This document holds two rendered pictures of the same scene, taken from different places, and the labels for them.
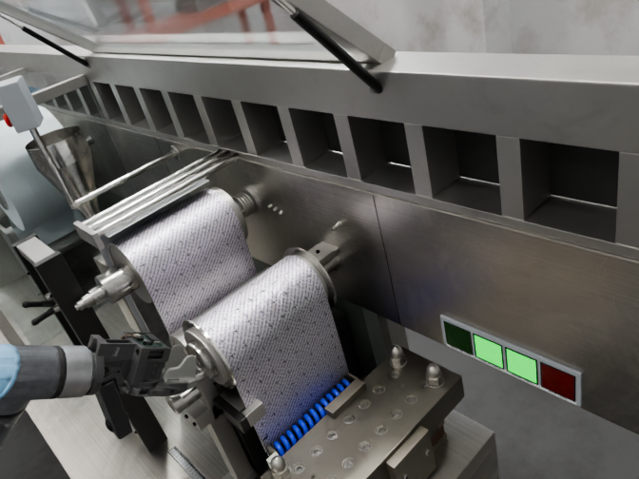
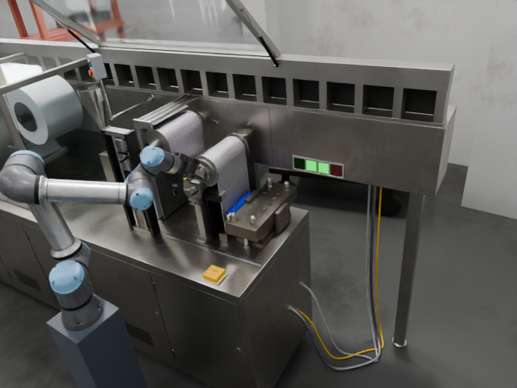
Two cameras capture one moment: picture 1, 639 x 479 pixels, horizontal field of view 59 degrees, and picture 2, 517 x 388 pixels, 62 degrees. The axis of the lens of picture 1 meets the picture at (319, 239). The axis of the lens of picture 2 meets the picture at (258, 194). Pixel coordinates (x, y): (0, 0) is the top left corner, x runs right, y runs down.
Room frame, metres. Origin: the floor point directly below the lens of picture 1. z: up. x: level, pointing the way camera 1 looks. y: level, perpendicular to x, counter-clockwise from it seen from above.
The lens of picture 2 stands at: (-0.85, 0.66, 2.13)
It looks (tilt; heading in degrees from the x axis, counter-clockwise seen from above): 32 degrees down; 338
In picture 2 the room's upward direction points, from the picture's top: 6 degrees counter-clockwise
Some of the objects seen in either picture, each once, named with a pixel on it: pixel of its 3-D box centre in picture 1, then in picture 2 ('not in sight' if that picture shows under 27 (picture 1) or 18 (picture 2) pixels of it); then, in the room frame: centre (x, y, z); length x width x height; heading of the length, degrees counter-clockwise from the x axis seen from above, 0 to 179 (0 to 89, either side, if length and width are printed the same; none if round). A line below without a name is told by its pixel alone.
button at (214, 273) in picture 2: not in sight; (214, 273); (0.52, 0.35, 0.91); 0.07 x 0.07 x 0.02; 35
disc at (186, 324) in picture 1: (208, 354); (204, 171); (0.79, 0.25, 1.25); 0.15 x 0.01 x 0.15; 35
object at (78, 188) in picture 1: (110, 249); (109, 149); (1.44, 0.58, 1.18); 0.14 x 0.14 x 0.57
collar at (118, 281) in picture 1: (117, 282); (153, 147); (0.98, 0.41, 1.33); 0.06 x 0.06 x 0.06; 35
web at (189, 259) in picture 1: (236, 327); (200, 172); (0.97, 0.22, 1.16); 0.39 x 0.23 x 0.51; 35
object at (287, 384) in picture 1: (298, 380); (235, 187); (0.81, 0.11, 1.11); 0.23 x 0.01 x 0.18; 125
